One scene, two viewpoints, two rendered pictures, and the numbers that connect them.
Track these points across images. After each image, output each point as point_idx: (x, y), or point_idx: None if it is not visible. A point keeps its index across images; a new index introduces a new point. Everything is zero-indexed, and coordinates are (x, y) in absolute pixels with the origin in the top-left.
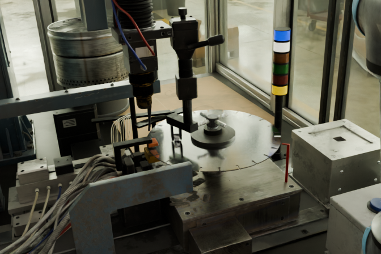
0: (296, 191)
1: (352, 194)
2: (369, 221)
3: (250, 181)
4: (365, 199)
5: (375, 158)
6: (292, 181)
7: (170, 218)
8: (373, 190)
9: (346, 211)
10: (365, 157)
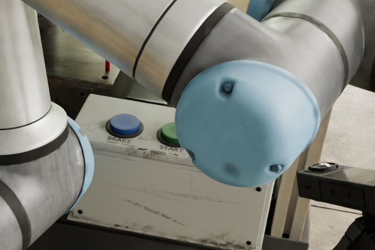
0: (102, 85)
1: (119, 102)
2: (82, 133)
3: (68, 53)
4: (125, 113)
5: None
6: (114, 73)
7: None
8: (153, 110)
9: (78, 113)
10: None
